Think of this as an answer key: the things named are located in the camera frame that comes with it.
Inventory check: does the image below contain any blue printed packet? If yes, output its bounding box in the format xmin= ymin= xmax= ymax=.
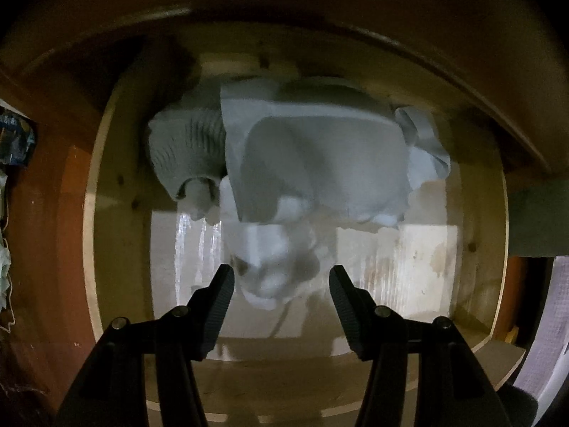
xmin=0 ymin=102 xmax=36 ymax=167

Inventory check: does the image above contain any white cloth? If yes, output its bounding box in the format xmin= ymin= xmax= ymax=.
xmin=187 ymin=177 xmax=321 ymax=312

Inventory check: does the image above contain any pale checked cloth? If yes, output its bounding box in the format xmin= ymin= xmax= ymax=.
xmin=511 ymin=255 xmax=569 ymax=427

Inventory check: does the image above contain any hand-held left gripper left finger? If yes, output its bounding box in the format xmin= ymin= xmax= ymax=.
xmin=53 ymin=263 xmax=235 ymax=427

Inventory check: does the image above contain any wooden drawer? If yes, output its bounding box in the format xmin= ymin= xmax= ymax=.
xmin=82 ymin=51 xmax=525 ymax=427

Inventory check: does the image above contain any white drawer liner paper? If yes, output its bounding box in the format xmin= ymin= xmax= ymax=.
xmin=149 ymin=207 xmax=461 ymax=361

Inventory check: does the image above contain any light grey-blue underwear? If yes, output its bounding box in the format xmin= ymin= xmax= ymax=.
xmin=220 ymin=78 xmax=452 ymax=227

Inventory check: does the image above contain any grey ribbed garment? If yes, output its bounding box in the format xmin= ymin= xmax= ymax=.
xmin=147 ymin=107 xmax=229 ymax=203

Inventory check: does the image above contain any brown wooden nightstand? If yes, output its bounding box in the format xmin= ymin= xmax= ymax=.
xmin=0 ymin=0 xmax=563 ymax=179

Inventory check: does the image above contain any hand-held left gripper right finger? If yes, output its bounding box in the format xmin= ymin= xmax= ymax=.
xmin=328 ymin=264 xmax=514 ymax=427

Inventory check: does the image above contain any white lace curtain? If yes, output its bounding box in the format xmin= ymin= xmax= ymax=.
xmin=0 ymin=169 xmax=16 ymax=334

